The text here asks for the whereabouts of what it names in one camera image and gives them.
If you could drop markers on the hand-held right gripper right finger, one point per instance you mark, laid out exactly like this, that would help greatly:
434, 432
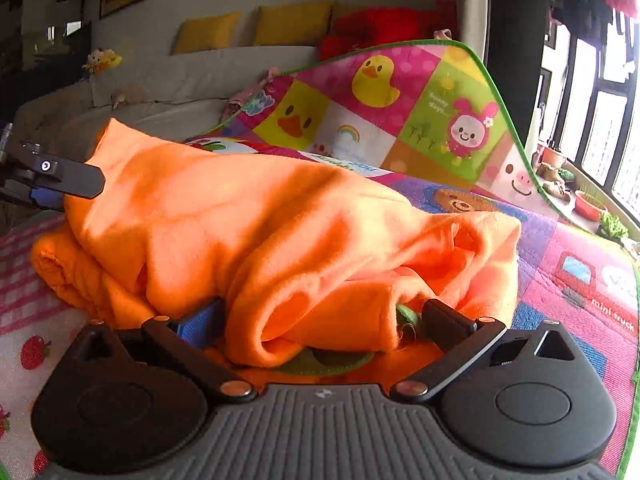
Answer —
445, 325

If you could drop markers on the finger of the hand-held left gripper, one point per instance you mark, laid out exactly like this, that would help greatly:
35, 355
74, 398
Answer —
46, 199
70, 177

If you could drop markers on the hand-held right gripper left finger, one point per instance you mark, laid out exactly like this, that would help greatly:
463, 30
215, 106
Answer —
206, 327

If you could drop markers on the orange fleece garment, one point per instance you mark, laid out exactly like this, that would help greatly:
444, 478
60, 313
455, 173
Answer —
240, 225

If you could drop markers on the dark glass cabinet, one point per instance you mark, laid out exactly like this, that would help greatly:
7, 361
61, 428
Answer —
45, 60

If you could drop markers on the cartoon printed play mat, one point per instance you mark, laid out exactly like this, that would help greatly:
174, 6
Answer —
550, 270

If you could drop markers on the yellow plush toy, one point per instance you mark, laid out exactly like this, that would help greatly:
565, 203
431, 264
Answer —
102, 60

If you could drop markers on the white sofa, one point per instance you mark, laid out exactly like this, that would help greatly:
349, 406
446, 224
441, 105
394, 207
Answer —
200, 75

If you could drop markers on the red plant dish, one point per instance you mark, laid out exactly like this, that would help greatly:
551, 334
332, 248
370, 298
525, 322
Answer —
589, 205

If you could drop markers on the green potted plant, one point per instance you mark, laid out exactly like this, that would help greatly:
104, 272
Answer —
613, 227

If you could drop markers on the pink cloth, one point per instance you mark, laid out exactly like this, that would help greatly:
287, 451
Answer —
250, 95

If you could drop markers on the yellow cushion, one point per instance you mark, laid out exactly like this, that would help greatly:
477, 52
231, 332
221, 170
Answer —
206, 32
292, 22

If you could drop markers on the brown flower pot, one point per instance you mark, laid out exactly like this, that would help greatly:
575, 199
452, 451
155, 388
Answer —
552, 157

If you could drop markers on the white bottle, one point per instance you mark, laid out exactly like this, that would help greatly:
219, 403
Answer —
536, 125

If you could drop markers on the black framed window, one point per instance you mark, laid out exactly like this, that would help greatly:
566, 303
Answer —
607, 110

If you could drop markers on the red cushion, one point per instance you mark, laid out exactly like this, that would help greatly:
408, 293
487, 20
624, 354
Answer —
380, 27

